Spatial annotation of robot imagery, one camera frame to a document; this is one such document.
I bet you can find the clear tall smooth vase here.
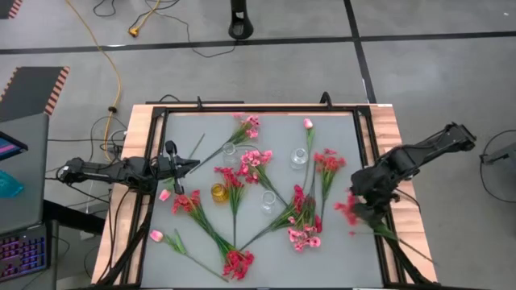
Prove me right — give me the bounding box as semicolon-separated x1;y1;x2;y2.
260;190;278;216

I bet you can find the amber glass vase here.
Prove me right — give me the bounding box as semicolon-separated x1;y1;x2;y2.
210;183;230;204

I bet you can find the grey table mat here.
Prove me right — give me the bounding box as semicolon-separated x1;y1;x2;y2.
139;111;384;289

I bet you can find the short black floor cable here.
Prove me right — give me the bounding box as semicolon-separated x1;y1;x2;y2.
92;0;119;18

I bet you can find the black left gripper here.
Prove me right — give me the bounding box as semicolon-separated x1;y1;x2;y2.
155;139;201;196

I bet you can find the keyboard with purple lights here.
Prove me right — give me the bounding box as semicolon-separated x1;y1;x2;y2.
0;219;53;283

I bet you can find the small lit display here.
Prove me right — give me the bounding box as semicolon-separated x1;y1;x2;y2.
0;130;29;162

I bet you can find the black tower stand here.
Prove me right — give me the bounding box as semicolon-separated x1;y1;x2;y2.
227;0;255;40

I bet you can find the yellow cable with plug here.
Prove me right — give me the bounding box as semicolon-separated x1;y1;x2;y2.
127;0;162;39

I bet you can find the long black floor cable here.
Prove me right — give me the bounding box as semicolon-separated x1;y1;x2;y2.
139;0;238;59

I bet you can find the pink artificial flower bunch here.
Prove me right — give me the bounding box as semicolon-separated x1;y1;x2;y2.
286;160;323;254
187;114;262;175
235;149;289;206

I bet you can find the clear short textured vase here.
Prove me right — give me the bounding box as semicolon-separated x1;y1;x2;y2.
289;147;310;170

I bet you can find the long yellow extension cable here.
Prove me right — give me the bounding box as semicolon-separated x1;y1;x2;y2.
64;0;123;162

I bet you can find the pale pink artificial tulip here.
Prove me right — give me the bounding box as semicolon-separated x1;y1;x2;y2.
301;118;316;189

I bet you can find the black cable loop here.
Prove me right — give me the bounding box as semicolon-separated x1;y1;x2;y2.
479;128;516;205

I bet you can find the teal plastic object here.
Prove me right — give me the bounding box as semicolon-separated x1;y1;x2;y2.
0;169;24;199

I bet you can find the clear bulbous textured vase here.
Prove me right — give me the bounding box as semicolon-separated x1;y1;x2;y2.
220;141;239;167

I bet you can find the grey stand foot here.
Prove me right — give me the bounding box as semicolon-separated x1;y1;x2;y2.
479;141;516;165

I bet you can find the small black striped-edge mat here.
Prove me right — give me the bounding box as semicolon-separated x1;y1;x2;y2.
0;0;24;20

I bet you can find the large black striped-edge mat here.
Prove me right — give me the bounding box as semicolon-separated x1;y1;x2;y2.
0;66;71;123

